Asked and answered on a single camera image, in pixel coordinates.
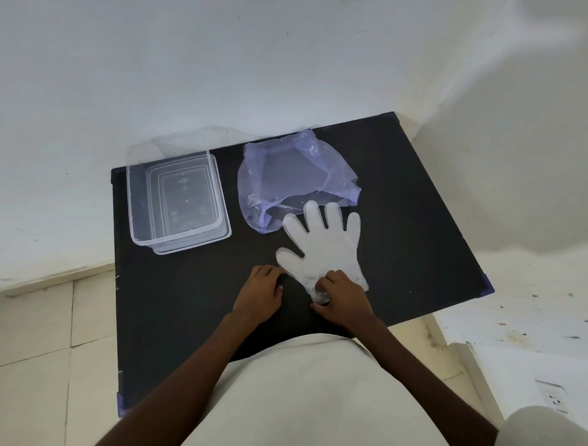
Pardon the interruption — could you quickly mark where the person's white garment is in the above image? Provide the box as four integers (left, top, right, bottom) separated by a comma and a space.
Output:
181, 333, 450, 446

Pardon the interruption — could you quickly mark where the clear plastic storage container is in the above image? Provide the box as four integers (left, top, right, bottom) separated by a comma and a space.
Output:
126, 148, 232, 255

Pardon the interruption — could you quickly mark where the person's right hand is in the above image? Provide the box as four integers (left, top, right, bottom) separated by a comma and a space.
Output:
311, 269, 376, 332

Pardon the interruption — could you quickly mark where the clear disposable plastic glove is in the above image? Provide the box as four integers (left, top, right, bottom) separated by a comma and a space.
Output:
276, 200, 370, 305

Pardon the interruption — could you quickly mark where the person's left hand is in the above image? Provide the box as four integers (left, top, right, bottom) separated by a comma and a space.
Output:
232, 265, 288, 325

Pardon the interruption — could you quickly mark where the blue translucent plastic bag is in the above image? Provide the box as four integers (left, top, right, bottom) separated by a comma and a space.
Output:
237, 129, 362, 233

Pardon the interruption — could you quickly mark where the person's left forearm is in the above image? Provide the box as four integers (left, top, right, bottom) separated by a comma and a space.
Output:
94, 312, 244, 446

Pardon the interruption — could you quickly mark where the person's right forearm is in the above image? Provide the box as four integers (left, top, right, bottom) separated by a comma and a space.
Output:
354, 317, 500, 446

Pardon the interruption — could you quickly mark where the white wall socket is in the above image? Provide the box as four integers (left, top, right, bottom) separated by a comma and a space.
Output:
535, 379, 569, 415

